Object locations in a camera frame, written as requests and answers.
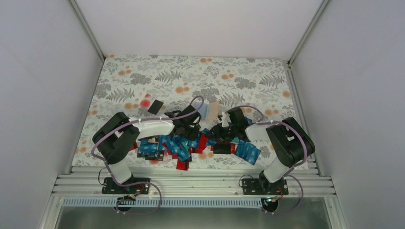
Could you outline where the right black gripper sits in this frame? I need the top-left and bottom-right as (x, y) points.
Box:
(204, 123), (237, 144)

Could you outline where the beige leather card holder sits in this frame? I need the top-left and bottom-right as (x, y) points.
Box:
(198, 101), (219, 121)

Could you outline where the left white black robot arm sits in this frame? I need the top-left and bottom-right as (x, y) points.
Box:
(91, 110), (198, 193)

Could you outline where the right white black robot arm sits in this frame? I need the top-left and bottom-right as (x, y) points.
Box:
(206, 107), (315, 194)

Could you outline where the blue card stack right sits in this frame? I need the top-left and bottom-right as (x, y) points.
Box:
(234, 140), (261, 165)

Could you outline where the red card bottom centre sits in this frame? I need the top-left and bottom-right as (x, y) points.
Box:
(176, 159), (189, 171)

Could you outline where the black card on mat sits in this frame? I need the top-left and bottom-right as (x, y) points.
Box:
(147, 100), (164, 115)

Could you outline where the blue card left lower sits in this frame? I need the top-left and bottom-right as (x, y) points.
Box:
(138, 142), (159, 154)

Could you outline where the floral patterned table mat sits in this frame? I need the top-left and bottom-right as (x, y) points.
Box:
(72, 54), (296, 167)

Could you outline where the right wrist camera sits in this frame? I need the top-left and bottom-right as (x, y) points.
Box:
(221, 112), (229, 127)

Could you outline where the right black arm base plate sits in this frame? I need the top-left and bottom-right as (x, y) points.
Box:
(241, 178), (289, 196)

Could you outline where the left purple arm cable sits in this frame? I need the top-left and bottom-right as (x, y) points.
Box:
(91, 95), (205, 216)

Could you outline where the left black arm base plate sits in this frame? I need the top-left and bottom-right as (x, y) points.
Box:
(101, 177), (150, 195)

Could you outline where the aluminium rail frame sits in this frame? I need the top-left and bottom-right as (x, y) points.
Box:
(52, 167), (336, 198)

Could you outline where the grey slotted cable duct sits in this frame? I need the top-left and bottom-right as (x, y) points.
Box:
(61, 197), (262, 208)

